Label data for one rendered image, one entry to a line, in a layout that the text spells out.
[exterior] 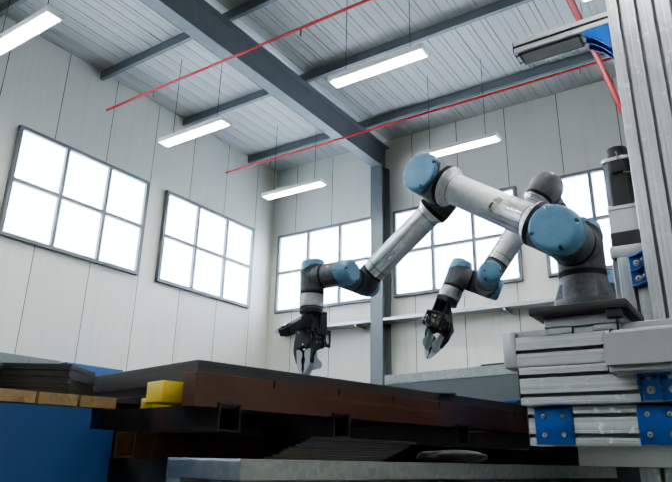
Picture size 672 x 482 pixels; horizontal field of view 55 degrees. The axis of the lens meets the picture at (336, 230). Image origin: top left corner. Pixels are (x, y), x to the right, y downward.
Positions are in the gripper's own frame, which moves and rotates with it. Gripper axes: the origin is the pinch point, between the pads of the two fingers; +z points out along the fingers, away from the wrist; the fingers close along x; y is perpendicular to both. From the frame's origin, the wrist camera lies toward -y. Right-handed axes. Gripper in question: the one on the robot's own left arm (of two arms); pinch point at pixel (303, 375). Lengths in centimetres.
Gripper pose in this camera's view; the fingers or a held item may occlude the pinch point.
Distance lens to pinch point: 191.1
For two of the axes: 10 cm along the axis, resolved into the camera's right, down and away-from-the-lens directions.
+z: -0.2, 9.4, -3.4
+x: -7.1, 2.3, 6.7
